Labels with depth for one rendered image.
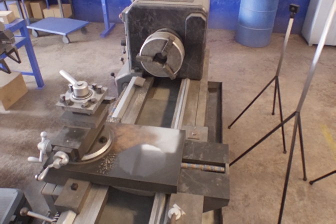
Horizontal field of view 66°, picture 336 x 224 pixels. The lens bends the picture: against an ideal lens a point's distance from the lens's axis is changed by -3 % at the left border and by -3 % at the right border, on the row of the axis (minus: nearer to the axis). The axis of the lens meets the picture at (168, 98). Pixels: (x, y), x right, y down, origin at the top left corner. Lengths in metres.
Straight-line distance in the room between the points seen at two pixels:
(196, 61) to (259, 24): 2.76
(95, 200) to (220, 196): 0.50
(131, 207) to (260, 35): 3.68
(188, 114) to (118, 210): 0.63
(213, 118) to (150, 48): 0.92
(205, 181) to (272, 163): 1.43
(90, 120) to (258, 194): 1.52
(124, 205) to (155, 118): 0.61
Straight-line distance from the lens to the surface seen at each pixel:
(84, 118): 1.17
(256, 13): 4.35
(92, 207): 1.15
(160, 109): 1.72
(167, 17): 1.65
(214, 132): 2.06
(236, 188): 2.25
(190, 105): 1.58
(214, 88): 2.56
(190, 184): 1.13
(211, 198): 1.11
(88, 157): 1.17
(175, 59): 1.52
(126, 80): 1.95
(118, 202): 1.28
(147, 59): 1.50
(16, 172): 2.61
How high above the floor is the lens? 1.78
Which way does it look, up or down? 35 degrees down
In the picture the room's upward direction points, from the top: straight up
